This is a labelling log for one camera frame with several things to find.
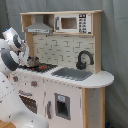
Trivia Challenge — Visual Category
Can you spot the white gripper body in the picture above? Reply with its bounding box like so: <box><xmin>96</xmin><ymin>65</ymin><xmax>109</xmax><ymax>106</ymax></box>
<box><xmin>19</xmin><ymin>40</ymin><xmax>29</xmax><ymax>65</ymax></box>

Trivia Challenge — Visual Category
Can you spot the small metal pot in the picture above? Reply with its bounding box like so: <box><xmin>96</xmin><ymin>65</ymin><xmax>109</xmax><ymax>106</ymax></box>
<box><xmin>27</xmin><ymin>56</ymin><xmax>39</xmax><ymax>67</ymax></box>

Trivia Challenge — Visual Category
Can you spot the white toy microwave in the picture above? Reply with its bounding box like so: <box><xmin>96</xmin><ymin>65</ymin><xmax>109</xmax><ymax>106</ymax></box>
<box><xmin>55</xmin><ymin>14</ymin><xmax>92</xmax><ymax>34</ymax></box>

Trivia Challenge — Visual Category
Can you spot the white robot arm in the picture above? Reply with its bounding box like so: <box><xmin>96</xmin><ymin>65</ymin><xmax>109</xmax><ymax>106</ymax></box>
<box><xmin>0</xmin><ymin>28</ymin><xmax>49</xmax><ymax>128</ymax></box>

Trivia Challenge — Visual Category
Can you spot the wooden toy kitchen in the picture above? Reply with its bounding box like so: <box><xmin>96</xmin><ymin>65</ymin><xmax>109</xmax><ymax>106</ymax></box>
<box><xmin>10</xmin><ymin>10</ymin><xmax>114</xmax><ymax>128</ymax></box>

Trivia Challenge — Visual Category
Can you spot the black toy stovetop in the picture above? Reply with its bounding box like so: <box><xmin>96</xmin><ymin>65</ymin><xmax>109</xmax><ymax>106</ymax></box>
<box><xmin>20</xmin><ymin>63</ymin><xmax>56</xmax><ymax>73</ymax></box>

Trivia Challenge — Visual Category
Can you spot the left red stove knob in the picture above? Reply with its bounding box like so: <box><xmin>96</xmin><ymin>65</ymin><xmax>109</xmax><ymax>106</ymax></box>
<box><xmin>13</xmin><ymin>76</ymin><xmax>18</xmax><ymax>82</ymax></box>

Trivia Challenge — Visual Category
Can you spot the red stove knob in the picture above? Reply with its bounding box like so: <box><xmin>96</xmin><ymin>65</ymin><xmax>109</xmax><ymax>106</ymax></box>
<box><xmin>31</xmin><ymin>81</ymin><xmax>37</xmax><ymax>87</ymax></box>
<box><xmin>13</xmin><ymin>76</ymin><xmax>18</xmax><ymax>82</ymax></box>

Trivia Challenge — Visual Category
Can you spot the grey range hood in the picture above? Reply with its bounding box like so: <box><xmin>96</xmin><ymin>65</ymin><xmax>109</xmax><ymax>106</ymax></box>
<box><xmin>25</xmin><ymin>15</ymin><xmax>53</xmax><ymax>34</ymax></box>

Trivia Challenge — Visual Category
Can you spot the right red stove knob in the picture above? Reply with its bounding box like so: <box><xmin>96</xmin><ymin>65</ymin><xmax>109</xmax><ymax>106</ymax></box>
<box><xmin>31</xmin><ymin>81</ymin><xmax>37</xmax><ymax>87</ymax></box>

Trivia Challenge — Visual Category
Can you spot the toy oven door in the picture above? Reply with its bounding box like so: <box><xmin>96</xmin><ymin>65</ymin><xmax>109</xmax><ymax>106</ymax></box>
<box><xmin>18</xmin><ymin>90</ymin><xmax>37</xmax><ymax>113</ymax></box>

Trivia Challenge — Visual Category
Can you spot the grey toy sink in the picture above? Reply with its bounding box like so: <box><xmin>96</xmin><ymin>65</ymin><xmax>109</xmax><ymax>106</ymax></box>
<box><xmin>51</xmin><ymin>67</ymin><xmax>92</xmax><ymax>81</ymax></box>

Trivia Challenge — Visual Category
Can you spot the black toy faucet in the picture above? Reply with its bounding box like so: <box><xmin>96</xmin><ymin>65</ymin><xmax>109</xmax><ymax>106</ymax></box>
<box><xmin>76</xmin><ymin>50</ymin><xmax>94</xmax><ymax>70</ymax></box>

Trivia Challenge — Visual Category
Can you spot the grey ice dispenser panel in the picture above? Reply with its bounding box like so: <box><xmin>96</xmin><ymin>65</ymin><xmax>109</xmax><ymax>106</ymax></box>
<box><xmin>54</xmin><ymin>93</ymin><xmax>71</xmax><ymax>120</ymax></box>

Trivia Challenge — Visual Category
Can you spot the grey fridge door handle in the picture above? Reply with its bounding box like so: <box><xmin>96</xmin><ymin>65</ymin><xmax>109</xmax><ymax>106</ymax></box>
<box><xmin>47</xmin><ymin>101</ymin><xmax>51</xmax><ymax>119</ymax></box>

